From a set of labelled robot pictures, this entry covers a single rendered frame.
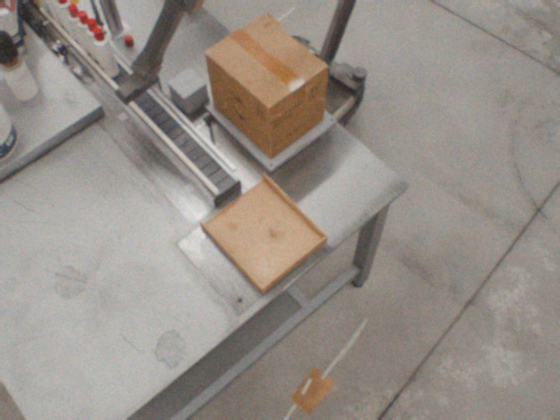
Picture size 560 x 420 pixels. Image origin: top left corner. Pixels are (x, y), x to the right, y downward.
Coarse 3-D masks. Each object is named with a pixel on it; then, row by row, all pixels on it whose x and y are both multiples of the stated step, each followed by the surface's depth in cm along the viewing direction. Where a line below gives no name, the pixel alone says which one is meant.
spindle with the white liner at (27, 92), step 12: (0, 36) 184; (0, 48) 184; (12, 48) 188; (0, 60) 188; (12, 60) 190; (12, 72) 193; (24, 72) 196; (12, 84) 198; (24, 84) 199; (36, 84) 206; (24, 96) 203; (36, 96) 207
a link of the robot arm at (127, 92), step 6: (132, 78) 184; (138, 78) 184; (156, 78) 181; (126, 84) 183; (132, 84) 184; (138, 84) 184; (144, 84) 185; (150, 84) 183; (120, 90) 183; (126, 90) 183; (132, 90) 184; (138, 90) 186; (120, 96) 185; (126, 96) 183; (132, 96) 186; (126, 102) 185
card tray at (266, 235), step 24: (264, 192) 196; (216, 216) 192; (240, 216) 192; (264, 216) 192; (288, 216) 191; (216, 240) 185; (240, 240) 188; (264, 240) 188; (288, 240) 187; (312, 240) 187; (240, 264) 180; (264, 264) 184; (288, 264) 184; (264, 288) 177
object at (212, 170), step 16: (112, 80) 213; (144, 96) 210; (144, 112) 206; (160, 112) 206; (160, 128) 203; (176, 128) 203; (176, 144) 200; (192, 144) 200; (192, 160) 197; (208, 160) 196; (208, 176) 194; (224, 176) 193
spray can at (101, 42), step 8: (96, 32) 197; (96, 40) 199; (104, 40) 200; (96, 48) 202; (104, 48) 201; (104, 56) 204; (112, 56) 206; (104, 64) 208; (112, 64) 209; (112, 72) 211
